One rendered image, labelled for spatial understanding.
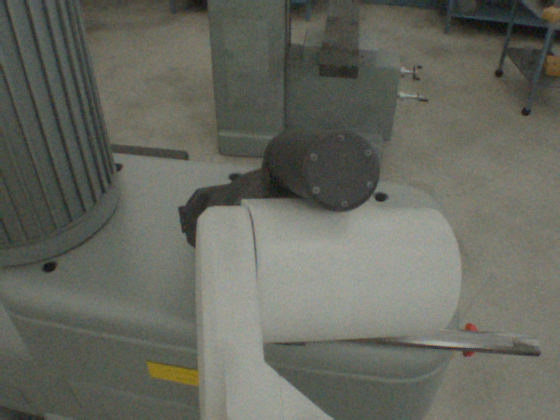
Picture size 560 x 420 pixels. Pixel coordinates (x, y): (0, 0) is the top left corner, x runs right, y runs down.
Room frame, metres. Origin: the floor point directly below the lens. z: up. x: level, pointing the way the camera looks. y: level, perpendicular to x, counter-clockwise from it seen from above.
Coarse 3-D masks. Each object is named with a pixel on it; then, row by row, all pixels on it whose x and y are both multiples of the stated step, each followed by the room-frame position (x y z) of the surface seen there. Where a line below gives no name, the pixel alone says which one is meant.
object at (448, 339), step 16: (400, 336) 0.26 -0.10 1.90; (416, 336) 0.26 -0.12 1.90; (432, 336) 0.26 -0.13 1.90; (448, 336) 0.26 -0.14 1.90; (464, 336) 0.26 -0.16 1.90; (480, 336) 0.26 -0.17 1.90; (496, 336) 0.26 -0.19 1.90; (512, 336) 0.26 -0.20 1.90; (528, 336) 0.26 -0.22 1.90; (480, 352) 0.25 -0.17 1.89; (496, 352) 0.25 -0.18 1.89; (512, 352) 0.25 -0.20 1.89; (528, 352) 0.24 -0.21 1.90
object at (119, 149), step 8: (112, 144) 0.82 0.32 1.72; (112, 152) 0.80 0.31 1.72; (120, 152) 0.79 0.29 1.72; (128, 152) 0.79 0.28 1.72; (136, 152) 0.79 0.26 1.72; (144, 152) 0.79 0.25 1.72; (152, 152) 0.79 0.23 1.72; (160, 152) 0.79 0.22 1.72; (168, 152) 0.79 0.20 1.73; (176, 152) 0.79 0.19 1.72; (184, 152) 0.79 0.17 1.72
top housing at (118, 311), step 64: (128, 192) 0.47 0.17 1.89; (192, 192) 0.47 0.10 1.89; (384, 192) 0.47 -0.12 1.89; (64, 256) 0.37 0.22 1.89; (128, 256) 0.37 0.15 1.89; (192, 256) 0.37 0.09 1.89; (64, 320) 0.30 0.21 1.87; (128, 320) 0.29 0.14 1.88; (192, 320) 0.29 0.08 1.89; (128, 384) 0.29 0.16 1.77; (192, 384) 0.28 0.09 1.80; (320, 384) 0.26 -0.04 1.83; (384, 384) 0.25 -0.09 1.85
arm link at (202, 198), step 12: (240, 180) 0.28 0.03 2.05; (204, 192) 0.33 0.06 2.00; (216, 192) 0.32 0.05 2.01; (228, 192) 0.27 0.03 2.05; (192, 204) 0.32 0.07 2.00; (204, 204) 0.31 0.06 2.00; (216, 204) 0.27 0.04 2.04; (180, 216) 0.33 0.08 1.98; (192, 216) 0.31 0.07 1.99; (192, 228) 0.31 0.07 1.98; (192, 240) 0.30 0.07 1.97
